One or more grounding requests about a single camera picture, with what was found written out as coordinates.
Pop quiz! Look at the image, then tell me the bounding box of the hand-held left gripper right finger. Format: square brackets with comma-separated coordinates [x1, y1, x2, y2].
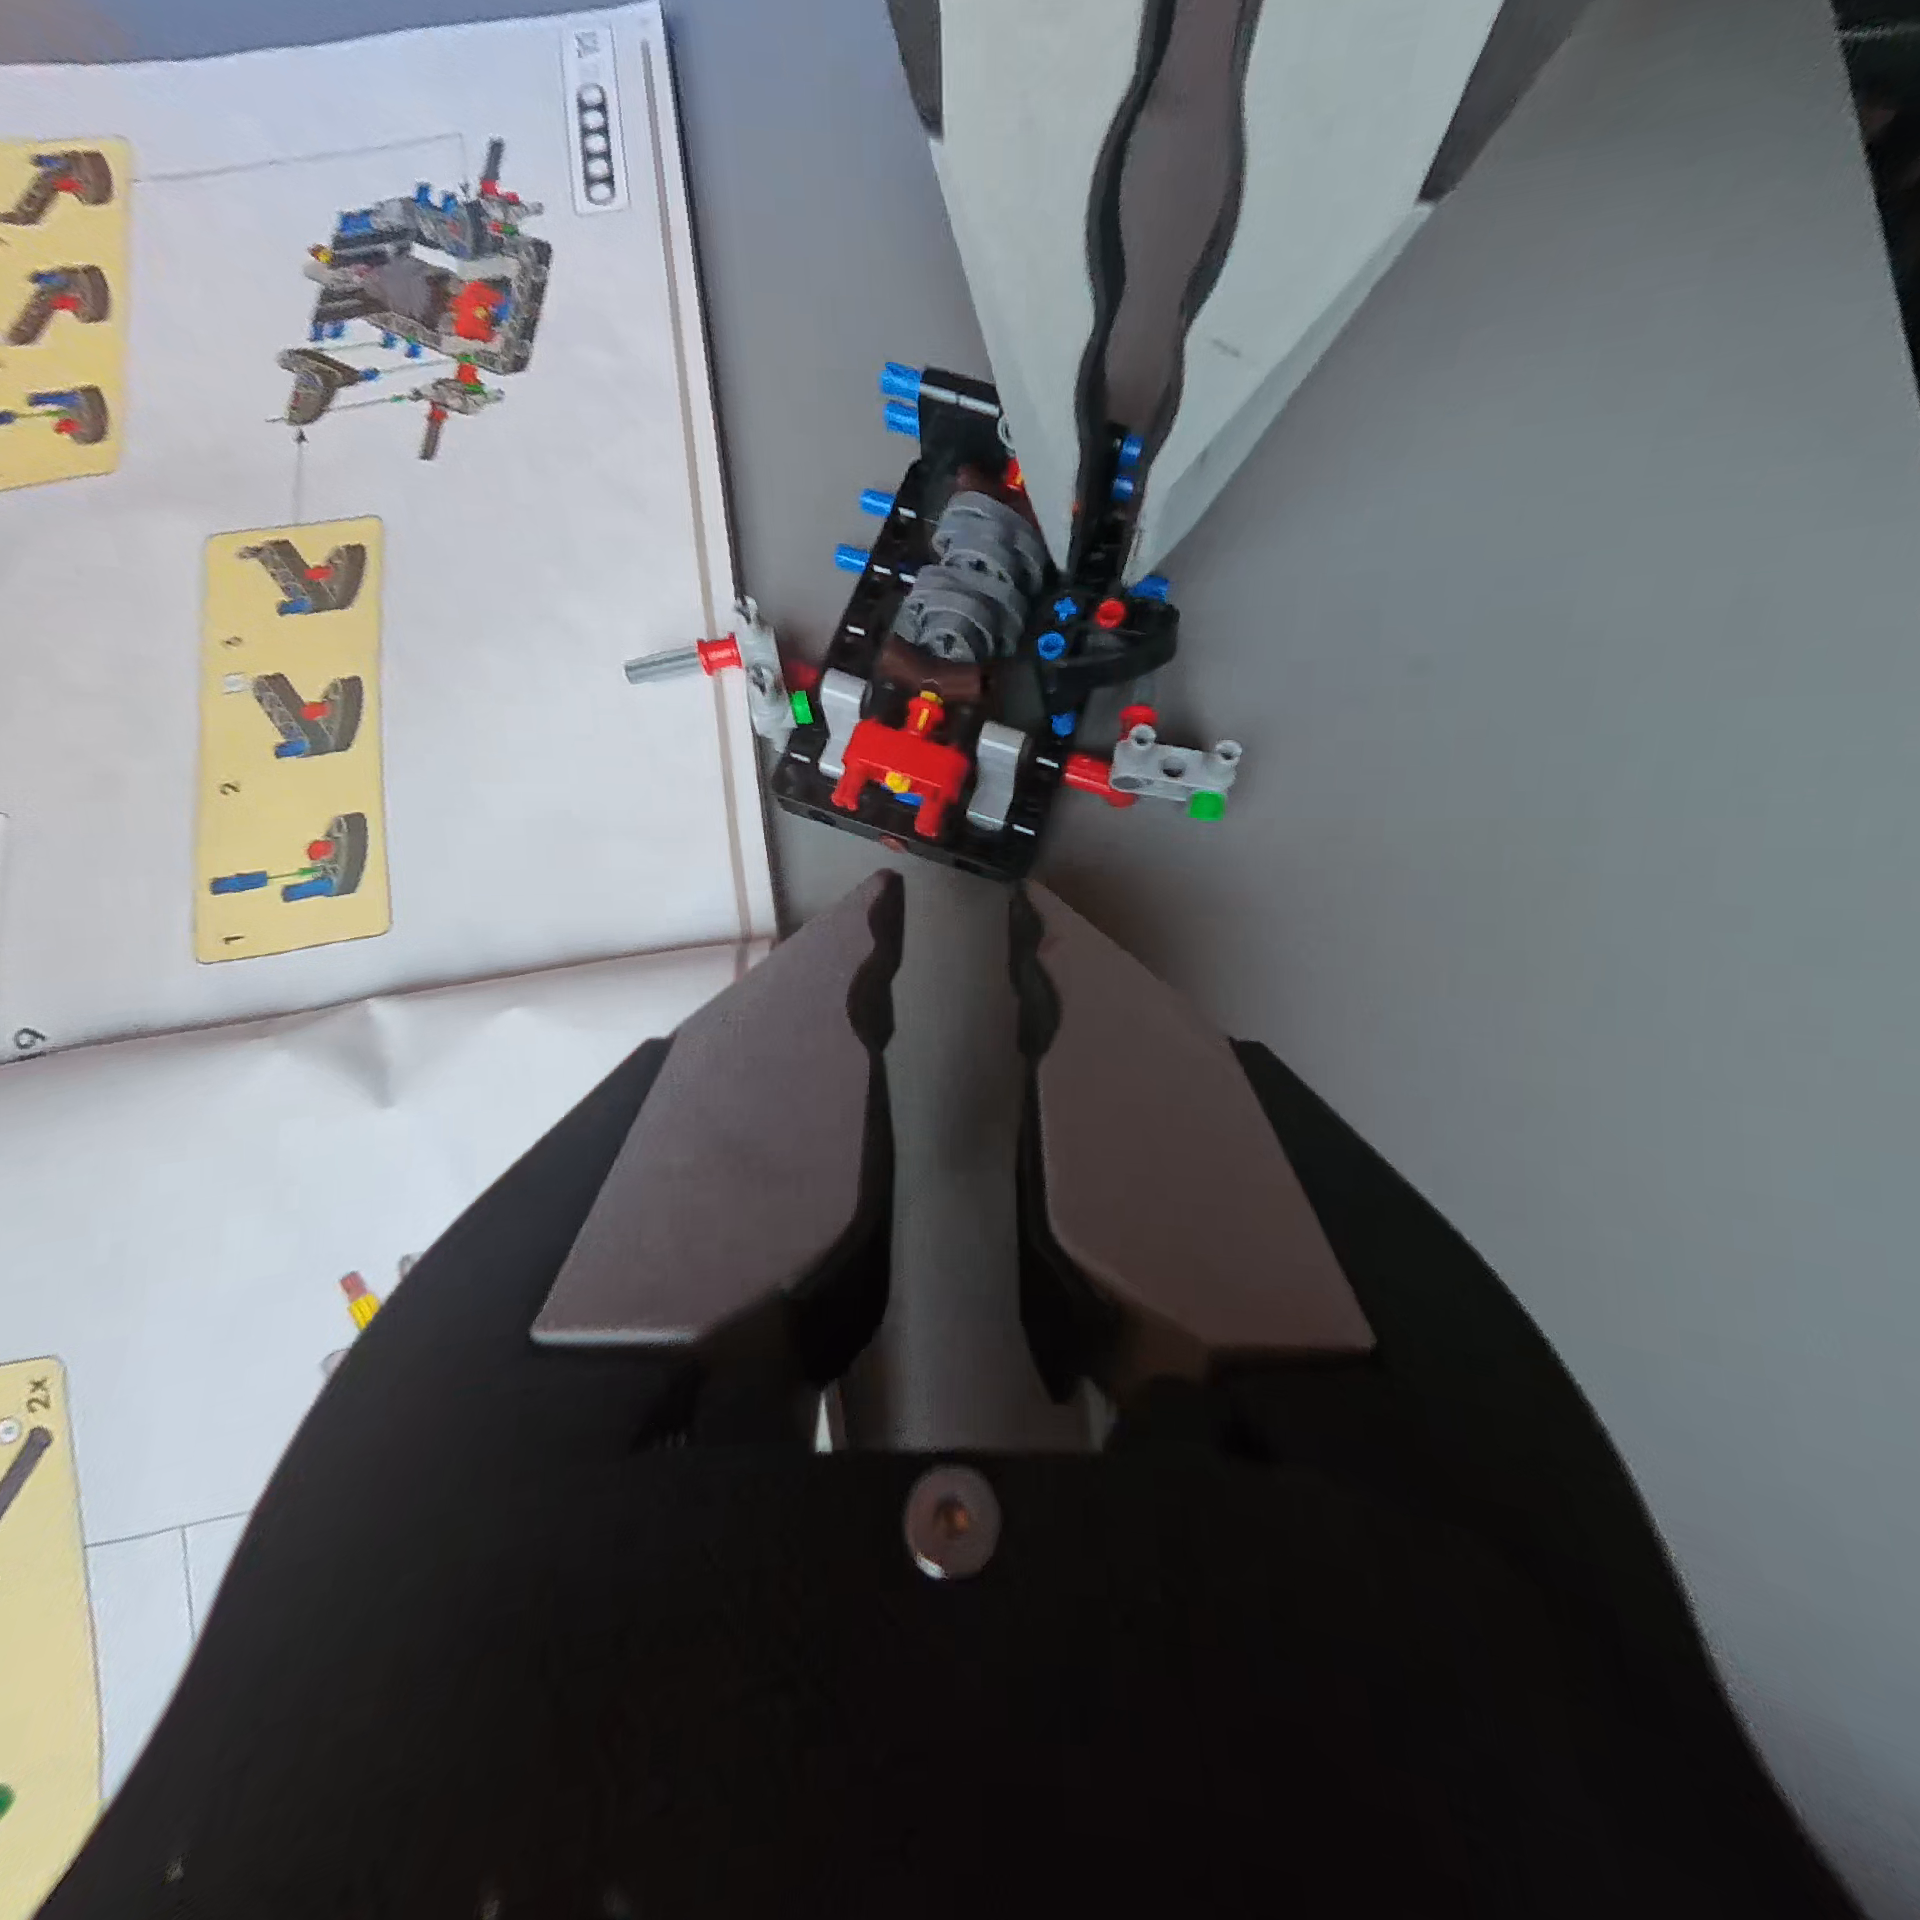
[1009, 878, 1379, 1404]

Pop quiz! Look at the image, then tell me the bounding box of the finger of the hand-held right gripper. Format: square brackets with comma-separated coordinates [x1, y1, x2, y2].
[1132, 0, 1505, 549]
[918, 0, 1156, 568]

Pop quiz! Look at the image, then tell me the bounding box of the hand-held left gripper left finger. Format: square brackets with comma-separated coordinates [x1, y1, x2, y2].
[527, 871, 905, 1390]

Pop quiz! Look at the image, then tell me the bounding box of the small black lego subassembly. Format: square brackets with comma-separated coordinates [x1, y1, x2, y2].
[1035, 576, 1180, 692]

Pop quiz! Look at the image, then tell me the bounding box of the black lego frame assembly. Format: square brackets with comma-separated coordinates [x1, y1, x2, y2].
[622, 358, 1249, 887]

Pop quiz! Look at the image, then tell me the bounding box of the white instruction booklet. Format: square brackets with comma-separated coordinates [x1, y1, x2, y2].
[0, 0, 782, 1846]

